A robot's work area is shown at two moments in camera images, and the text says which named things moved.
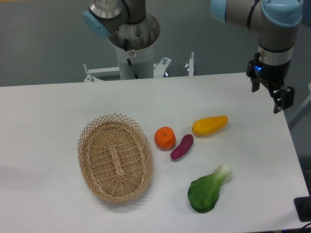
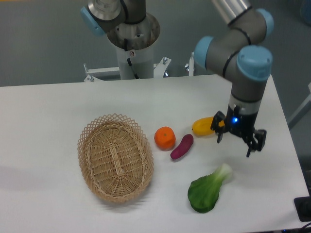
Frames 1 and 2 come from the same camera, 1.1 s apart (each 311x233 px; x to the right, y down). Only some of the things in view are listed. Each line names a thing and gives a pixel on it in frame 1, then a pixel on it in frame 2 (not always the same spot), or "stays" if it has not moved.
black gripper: [273, 76] → [241, 124]
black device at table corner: [303, 207] stays
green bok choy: [203, 191] stays
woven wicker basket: [116, 157] stays
